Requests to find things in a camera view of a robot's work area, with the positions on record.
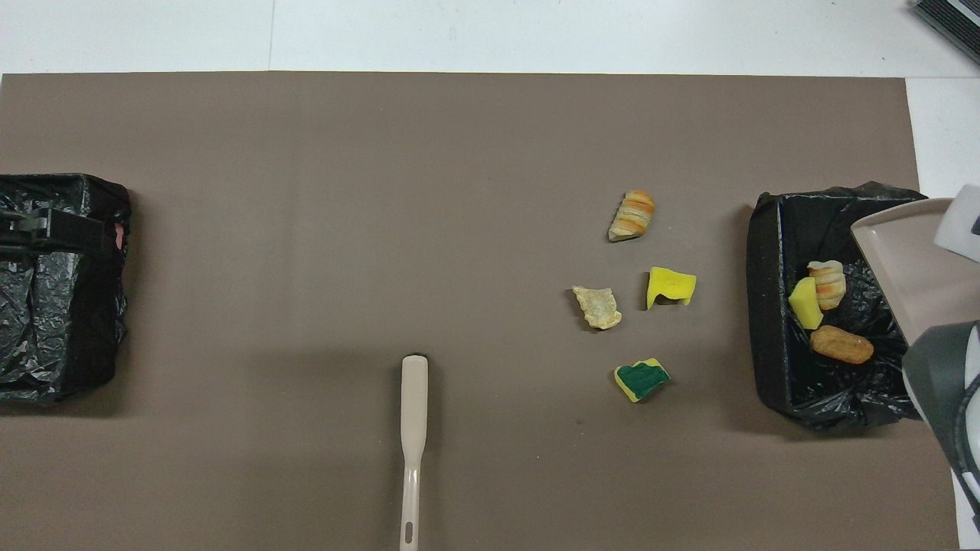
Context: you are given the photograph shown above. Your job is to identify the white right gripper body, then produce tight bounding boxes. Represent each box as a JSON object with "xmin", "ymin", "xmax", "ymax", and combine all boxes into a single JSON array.
[{"xmin": 934, "ymin": 184, "xmax": 980, "ymax": 265}]

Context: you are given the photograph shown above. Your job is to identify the beige plastic dustpan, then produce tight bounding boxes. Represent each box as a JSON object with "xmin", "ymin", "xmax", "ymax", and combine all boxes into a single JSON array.
[{"xmin": 850, "ymin": 197, "xmax": 980, "ymax": 349}]

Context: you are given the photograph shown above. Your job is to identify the striped bread roll piece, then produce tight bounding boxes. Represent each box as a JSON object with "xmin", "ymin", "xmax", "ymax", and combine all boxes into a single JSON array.
[
  {"xmin": 807, "ymin": 260, "xmax": 848, "ymax": 311},
  {"xmin": 608, "ymin": 189, "xmax": 657, "ymax": 243}
]

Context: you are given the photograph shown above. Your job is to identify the brown bread roll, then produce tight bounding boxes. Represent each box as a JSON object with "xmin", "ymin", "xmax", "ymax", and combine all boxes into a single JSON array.
[{"xmin": 810, "ymin": 325, "xmax": 875, "ymax": 365}]

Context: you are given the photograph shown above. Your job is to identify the small yellow sponge wedge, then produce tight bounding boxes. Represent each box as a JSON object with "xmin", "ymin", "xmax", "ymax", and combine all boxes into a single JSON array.
[{"xmin": 789, "ymin": 276, "xmax": 825, "ymax": 331}]

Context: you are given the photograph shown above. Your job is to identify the large yellow sponge piece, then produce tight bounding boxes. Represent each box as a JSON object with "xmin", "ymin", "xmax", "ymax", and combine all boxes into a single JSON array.
[{"xmin": 645, "ymin": 266, "xmax": 697, "ymax": 311}]

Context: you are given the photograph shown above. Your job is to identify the green and yellow sponge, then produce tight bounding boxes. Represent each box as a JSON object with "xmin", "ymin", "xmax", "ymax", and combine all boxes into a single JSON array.
[{"xmin": 613, "ymin": 357, "xmax": 670, "ymax": 404}]

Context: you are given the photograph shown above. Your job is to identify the pale torn bread chunk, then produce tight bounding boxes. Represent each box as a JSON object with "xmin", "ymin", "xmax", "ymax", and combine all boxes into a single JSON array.
[{"xmin": 572, "ymin": 285, "xmax": 623, "ymax": 331}]

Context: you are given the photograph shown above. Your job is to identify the beige hand brush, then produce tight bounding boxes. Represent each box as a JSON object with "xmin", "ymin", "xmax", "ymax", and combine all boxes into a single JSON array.
[{"xmin": 400, "ymin": 354, "xmax": 430, "ymax": 551}]

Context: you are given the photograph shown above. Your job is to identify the bin with black bag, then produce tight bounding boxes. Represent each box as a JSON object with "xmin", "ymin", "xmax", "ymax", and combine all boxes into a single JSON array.
[
  {"xmin": 0, "ymin": 173, "xmax": 132, "ymax": 405},
  {"xmin": 746, "ymin": 181, "xmax": 962, "ymax": 433}
]

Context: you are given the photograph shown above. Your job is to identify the dark ribbed panel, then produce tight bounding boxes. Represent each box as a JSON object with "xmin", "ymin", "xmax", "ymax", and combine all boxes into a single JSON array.
[{"xmin": 911, "ymin": 0, "xmax": 980, "ymax": 66}]

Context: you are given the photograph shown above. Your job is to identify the brown table mat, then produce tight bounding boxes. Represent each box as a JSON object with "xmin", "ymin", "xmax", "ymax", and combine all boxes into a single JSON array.
[{"xmin": 0, "ymin": 71, "xmax": 962, "ymax": 551}]

